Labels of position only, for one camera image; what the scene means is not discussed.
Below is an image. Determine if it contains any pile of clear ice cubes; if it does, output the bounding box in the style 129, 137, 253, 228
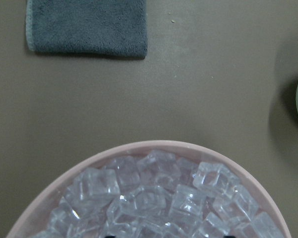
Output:
36, 150, 283, 238

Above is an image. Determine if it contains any pink bowl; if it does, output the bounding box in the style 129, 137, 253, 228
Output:
7, 140, 291, 238

